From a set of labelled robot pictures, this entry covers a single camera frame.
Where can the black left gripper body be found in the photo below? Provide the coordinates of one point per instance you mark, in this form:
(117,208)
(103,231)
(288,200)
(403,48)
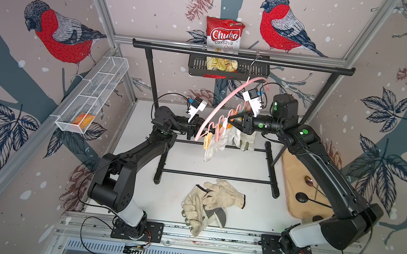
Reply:
(191,129)

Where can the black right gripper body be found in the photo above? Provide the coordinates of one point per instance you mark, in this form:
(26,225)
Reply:
(262,125)

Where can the knit glove yellow cuff bottom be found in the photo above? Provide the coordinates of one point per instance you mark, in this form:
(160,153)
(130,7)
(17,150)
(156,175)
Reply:
(218,143)

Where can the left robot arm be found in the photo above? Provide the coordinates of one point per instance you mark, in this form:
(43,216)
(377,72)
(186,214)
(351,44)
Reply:
(114,180)

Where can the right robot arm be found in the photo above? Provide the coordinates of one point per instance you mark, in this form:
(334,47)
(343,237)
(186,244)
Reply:
(353,216)

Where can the yellow clothespin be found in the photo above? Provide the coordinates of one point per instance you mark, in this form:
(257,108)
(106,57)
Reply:
(207,140)

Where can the beige cloth mat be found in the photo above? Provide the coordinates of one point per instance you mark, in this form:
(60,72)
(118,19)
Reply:
(294,173)

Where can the copper spoon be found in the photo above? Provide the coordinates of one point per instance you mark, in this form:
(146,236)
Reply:
(310,183)

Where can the beige glove middle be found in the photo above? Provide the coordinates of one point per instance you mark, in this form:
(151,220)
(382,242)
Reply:
(197,218)

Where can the red cassava chips bag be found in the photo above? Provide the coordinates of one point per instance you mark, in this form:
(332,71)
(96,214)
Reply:
(224,35)

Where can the black garment rack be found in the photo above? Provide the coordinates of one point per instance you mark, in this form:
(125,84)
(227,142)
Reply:
(242,58)

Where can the dark metal spoon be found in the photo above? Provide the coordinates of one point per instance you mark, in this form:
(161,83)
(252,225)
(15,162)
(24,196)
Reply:
(303,198)

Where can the orange snack packet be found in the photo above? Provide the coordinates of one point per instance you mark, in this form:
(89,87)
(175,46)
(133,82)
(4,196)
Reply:
(83,120)

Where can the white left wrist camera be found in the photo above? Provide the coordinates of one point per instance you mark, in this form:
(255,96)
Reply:
(195,105)

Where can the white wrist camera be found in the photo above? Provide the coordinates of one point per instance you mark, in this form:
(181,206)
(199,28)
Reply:
(253,97)
(195,105)

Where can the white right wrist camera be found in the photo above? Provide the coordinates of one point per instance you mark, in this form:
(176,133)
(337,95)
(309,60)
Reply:
(253,97)

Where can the black wall basket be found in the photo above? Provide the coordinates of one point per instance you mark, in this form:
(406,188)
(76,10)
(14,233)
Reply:
(213,67)

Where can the white wire mesh shelf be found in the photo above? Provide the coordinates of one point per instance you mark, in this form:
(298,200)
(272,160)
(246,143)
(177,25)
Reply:
(94,95)

